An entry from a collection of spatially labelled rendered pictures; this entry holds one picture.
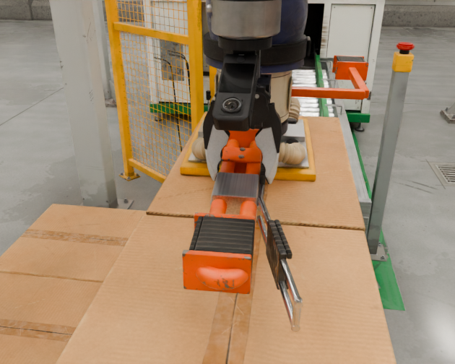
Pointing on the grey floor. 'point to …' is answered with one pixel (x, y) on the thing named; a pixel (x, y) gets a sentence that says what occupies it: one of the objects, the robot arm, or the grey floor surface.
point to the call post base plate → (379, 254)
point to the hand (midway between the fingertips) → (241, 178)
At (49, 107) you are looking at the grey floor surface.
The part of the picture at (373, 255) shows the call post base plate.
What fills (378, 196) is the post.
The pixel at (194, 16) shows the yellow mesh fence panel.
